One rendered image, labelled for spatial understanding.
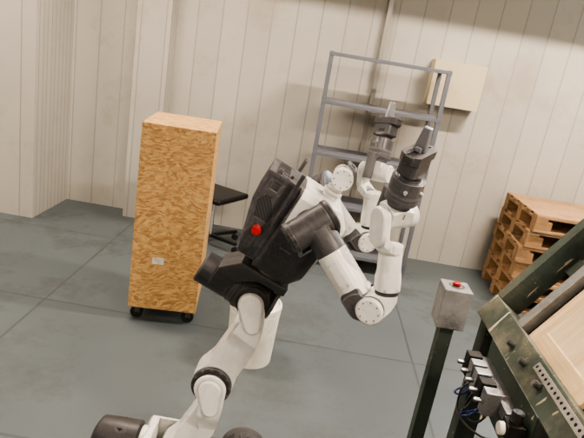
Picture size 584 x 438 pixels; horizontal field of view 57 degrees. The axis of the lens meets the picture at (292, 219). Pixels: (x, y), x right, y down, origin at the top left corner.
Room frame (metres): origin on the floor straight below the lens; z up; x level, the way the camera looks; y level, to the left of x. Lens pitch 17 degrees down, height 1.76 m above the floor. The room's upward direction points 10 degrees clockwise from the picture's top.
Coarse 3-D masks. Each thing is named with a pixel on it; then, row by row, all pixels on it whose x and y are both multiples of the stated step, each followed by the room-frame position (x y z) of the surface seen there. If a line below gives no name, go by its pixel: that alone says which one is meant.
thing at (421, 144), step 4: (424, 128) 1.32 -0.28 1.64; (428, 128) 1.32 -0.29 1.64; (424, 132) 1.32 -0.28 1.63; (428, 132) 1.31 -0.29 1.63; (420, 136) 1.32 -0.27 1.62; (424, 136) 1.32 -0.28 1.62; (428, 136) 1.31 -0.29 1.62; (420, 140) 1.32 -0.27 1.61; (424, 140) 1.32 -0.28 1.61; (428, 140) 1.32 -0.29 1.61; (416, 144) 1.33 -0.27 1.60; (420, 144) 1.32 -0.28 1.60; (424, 144) 1.32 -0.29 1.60; (416, 148) 1.32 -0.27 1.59; (420, 148) 1.32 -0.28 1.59; (424, 148) 1.32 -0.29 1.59; (420, 152) 1.32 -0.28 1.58; (424, 152) 1.32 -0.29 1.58
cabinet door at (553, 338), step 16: (576, 304) 1.84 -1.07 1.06; (560, 320) 1.83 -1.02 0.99; (576, 320) 1.77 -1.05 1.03; (544, 336) 1.81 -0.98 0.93; (560, 336) 1.76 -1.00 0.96; (576, 336) 1.70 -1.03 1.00; (544, 352) 1.74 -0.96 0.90; (560, 352) 1.69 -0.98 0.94; (576, 352) 1.64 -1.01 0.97; (560, 368) 1.62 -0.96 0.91; (576, 368) 1.58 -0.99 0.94; (576, 384) 1.52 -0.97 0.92; (576, 400) 1.47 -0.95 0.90
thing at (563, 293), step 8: (576, 272) 1.96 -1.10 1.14; (568, 280) 1.95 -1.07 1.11; (576, 280) 1.92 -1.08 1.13; (560, 288) 1.95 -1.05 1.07; (568, 288) 1.91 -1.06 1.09; (576, 288) 1.91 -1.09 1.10; (552, 296) 1.94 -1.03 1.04; (560, 296) 1.92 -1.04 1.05; (568, 296) 1.91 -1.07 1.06; (544, 304) 1.93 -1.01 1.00; (552, 304) 1.92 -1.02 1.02; (560, 304) 1.92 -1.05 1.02; (528, 312) 1.96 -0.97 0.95; (536, 312) 1.93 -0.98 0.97; (544, 312) 1.92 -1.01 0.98; (552, 312) 1.92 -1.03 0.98; (520, 320) 1.96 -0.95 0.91; (528, 320) 1.92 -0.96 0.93; (536, 320) 1.92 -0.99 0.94; (544, 320) 1.92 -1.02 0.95; (528, 328) 1.92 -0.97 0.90
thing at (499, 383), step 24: (480, 360) 1.86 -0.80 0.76; (504, 360) 1.81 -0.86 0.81; (480, 384) 1.71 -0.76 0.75; (504, 384) 1.75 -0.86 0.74; (456, 408) 1.77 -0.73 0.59; (480, 408) 1.65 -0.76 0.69; (504, 408) 1.60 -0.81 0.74; (528, 408) 1.54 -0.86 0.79; (504, 432) 1.49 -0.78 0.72; (528, 432) 1.49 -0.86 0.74
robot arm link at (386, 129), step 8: (376, 120) 2.03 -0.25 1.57; (384, 120) 2.00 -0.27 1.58; (392, 120) 1.97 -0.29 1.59; (400, 120) 1.97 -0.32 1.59; (376, 128) 2.02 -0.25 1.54; (384, 128) 1.98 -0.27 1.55; (392, 128) 1.98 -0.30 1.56; (376, 136) 1.97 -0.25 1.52; (384, 136) 1.98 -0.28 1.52; (392, 136) 1.99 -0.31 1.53; (376, 144) 1.96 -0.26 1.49; (384, 144) 1.96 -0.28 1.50; (392, 144) 1.97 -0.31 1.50; (392, 152) 1.98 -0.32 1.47
